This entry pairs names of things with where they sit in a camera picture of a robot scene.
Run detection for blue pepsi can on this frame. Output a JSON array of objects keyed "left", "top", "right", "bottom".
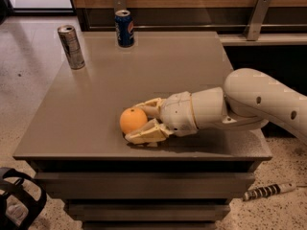
[{"left": 114, "top": 10, "right": 134, "bottom": 47}]

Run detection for grey drawer cabinet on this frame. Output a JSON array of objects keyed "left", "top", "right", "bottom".
[{"left": 14, "top": 32, "right": 272, "bottom": 230}]

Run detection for left metal wall bracket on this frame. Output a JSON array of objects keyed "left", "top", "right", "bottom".
[{"left": 112, "top": 0, "right": 127, "bottom": 12}]

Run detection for black chair base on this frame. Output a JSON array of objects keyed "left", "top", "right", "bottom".
[{"left": 0, "top": 167, "right": 47, "bottom": 230}]

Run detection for right metal wall bracket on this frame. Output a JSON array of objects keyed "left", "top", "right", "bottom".
[{"left": 244, "top": 0, "right": 272, "bottom": 41}]

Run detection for silver energy drink can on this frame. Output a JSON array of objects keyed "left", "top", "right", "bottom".
[{"left": 58, "top": 25, "right": 85, "bottom": 70}]

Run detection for metal wall bracket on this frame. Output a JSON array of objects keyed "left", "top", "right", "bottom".
[
  {"left": 112, "top": 0, "right": 127, "bottom": 12},
  {"left": 244, "top": 0, "right": 272, "bottom": 41}
]

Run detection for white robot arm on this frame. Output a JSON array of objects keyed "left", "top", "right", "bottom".
[{"left": 125, "top": 68, "right": 307, "bottom": 145}]

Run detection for black and white power strip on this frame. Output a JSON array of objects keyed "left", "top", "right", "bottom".
[{"left": 243, "top": 182, "right": 296, "bottom": 201}]

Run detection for orange fruit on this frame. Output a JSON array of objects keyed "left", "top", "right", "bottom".
[{"left": 120, "top": 107, "right": 148, "bottom": 134}]

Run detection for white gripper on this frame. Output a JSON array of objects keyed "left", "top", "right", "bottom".
[{"left": 125, "top": 92, "right": 198, "bottom": 145}]

